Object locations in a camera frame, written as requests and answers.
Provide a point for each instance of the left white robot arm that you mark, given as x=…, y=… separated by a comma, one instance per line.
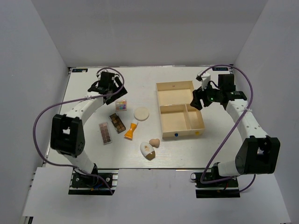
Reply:
x=67, y=131

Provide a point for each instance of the mauve long eyeshadow palette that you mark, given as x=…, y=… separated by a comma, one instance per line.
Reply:
x=104, y=131

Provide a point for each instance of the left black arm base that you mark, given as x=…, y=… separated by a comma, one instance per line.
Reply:
x=87, y=185

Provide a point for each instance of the brown long eyeshadow palette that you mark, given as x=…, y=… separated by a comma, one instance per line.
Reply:
x=117, y=123

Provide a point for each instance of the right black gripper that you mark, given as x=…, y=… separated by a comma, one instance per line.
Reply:
x=197, y=94

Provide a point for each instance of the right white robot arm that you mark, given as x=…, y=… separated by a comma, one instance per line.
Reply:
x=258, y=153

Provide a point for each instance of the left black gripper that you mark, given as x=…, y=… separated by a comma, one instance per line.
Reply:
x=117, y=95

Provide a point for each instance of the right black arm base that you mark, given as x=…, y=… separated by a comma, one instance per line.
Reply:
x=225, y=189

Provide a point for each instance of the beige makeup sponge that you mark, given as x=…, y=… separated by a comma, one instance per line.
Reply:
x=155, y=143

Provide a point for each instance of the cream divided organizer box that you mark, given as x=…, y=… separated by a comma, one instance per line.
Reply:
x=178, y=118

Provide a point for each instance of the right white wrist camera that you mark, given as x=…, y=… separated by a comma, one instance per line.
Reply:
x=204, y=78

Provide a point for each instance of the colourful square eyeshadow palette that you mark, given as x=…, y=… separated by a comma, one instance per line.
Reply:
x=121, y=105

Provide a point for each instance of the round white powder puff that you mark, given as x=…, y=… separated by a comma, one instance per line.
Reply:
x=141, y=113

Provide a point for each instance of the white egg-shaped sponge case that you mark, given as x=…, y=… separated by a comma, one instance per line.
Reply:
x=147, y=150

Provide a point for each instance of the orange white foundation bottle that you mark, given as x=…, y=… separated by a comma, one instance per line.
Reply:
x=129, y=134

